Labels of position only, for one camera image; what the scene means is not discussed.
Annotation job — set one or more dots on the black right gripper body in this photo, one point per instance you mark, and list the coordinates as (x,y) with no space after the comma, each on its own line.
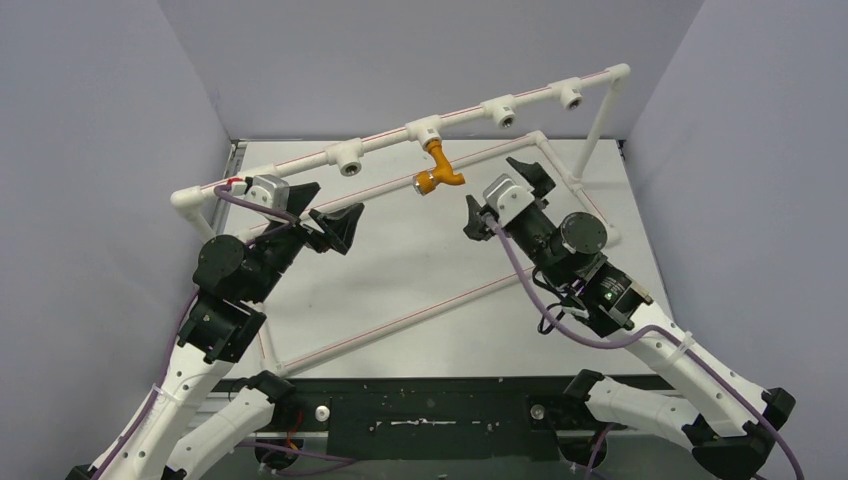
(530,228)

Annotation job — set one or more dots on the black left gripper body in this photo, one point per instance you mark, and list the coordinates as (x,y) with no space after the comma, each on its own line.
(296,235)

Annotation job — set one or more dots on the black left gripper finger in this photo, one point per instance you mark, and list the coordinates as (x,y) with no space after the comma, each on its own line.
(298,198)
(337,228)

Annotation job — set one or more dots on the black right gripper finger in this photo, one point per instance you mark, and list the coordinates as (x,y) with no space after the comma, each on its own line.
(535,175)
(477,228)

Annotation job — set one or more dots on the white PVC pipe frame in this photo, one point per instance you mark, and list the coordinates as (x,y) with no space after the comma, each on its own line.
(397,202)

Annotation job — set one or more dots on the yellow plastic water faucet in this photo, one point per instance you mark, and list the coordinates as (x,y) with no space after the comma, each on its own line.
(425,182)

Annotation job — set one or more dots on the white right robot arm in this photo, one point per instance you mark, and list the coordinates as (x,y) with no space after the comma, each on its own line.
(729,425)

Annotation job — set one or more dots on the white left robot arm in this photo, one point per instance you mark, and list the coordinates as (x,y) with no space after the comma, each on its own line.
(217,326)

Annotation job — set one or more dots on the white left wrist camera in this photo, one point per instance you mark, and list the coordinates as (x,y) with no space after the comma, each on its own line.
(265,193)

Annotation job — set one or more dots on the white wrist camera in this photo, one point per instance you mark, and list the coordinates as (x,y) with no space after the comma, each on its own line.
(265,193)
(507,198)

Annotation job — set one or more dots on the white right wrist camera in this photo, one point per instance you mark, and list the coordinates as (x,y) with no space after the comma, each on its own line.
(507,198)

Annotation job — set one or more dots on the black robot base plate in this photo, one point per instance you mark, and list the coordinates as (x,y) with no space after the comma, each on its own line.
(435,418)

